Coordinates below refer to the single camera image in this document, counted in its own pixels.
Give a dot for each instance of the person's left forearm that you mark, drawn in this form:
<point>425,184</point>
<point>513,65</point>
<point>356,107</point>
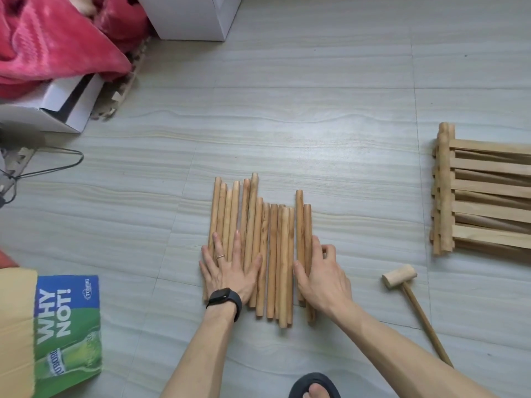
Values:
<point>199,356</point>

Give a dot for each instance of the wooden mallet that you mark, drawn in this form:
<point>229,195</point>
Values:
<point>400,276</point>

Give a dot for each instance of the black smartwatch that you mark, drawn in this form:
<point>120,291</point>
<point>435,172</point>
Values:
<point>224,298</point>

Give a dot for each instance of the person's right forearm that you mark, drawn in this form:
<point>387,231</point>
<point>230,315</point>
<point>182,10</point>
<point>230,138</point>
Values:
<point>398,356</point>

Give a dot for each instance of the red fleece blanket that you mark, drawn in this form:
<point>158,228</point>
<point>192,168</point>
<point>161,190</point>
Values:
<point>58,37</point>

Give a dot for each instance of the white box cabinet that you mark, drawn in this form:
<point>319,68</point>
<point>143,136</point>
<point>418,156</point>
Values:
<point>187,16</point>

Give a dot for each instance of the slatted wooden shelf panel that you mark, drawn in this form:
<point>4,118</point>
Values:
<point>489,190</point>

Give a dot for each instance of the person's right hand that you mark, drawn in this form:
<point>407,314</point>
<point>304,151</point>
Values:
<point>322,282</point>

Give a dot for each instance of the green cardboard box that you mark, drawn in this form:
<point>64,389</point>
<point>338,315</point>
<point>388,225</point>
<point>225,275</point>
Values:
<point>66,335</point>

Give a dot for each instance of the person's left hand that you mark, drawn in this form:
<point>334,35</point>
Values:
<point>228,273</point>

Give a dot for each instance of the flat white box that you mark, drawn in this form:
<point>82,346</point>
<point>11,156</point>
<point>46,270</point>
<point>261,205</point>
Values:
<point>41,107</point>

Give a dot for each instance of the person's black sandal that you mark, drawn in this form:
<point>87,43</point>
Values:
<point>315,385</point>

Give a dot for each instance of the pile of wooden dowels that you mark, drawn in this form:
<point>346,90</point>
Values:
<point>274,236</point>

